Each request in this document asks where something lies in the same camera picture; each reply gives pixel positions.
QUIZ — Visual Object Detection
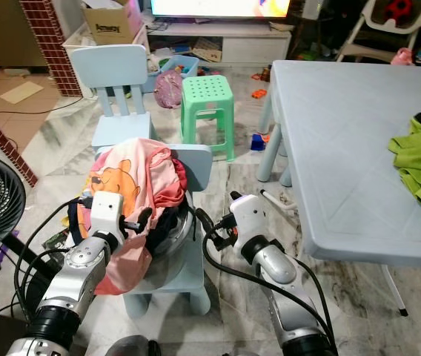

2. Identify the blue toy basket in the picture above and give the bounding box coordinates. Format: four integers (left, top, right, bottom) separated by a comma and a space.
157, 56, 200, 79

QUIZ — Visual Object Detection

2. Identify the white baby high chair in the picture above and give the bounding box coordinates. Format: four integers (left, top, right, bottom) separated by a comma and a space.
344, 0, 421, 64

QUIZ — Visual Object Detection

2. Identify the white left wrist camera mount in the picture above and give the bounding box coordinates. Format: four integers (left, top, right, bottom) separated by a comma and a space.
88, 191, 126, 238

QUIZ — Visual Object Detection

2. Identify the light blue plastic table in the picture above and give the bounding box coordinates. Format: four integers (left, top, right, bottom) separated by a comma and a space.
270, 59, 421, 316

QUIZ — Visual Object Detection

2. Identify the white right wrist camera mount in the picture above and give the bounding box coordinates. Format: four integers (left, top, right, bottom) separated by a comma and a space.
229, 193, 267, 257

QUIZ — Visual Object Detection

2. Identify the white television cabinet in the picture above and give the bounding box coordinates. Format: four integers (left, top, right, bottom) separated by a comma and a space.
145, 16, 296, 66

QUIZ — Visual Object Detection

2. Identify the bright flat television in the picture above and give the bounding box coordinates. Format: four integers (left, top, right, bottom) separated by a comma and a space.
150, 0, 291, 19

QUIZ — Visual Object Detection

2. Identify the small pink toy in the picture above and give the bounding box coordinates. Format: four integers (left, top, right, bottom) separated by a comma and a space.
391, 47, 415, 66

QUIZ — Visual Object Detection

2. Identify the small blue toy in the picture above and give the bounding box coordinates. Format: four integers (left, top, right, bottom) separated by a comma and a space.
250, 132, 267, 151

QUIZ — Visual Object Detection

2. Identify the pink cartoon print garment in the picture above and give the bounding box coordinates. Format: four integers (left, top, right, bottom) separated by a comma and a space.
81, 137, 185, 296

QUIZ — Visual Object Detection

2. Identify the green plastic stool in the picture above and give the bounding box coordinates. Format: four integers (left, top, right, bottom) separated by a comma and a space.
181, 74, 236, 162

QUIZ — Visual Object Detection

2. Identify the red black ball toy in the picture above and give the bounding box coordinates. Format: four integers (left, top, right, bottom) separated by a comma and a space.
386, 0, 413, 22

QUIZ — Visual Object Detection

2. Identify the silver metal basin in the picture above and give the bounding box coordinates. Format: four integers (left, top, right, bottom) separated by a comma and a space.
170, 189, 200, 260

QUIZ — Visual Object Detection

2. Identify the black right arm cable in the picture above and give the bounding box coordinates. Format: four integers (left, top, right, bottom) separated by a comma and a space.
202, 230, 337, 349

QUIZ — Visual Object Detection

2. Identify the brown cardboard box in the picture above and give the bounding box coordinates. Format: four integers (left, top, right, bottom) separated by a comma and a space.
82, 0, 143, 45

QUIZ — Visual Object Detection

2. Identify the beige cardboard sheet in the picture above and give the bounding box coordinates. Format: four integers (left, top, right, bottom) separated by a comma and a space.
0, 80, 44, 105

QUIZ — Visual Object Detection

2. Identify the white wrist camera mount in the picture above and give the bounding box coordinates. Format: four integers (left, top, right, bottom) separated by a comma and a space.
229, 193, 267, 257
88, 191, 126, 238

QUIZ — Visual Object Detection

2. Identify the purple patterned bag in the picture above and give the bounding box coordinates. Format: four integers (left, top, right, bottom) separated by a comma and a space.
151, 69, 185, 111

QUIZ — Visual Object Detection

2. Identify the dark navy garment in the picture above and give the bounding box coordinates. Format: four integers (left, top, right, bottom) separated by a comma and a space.
151, 204, 193, 257

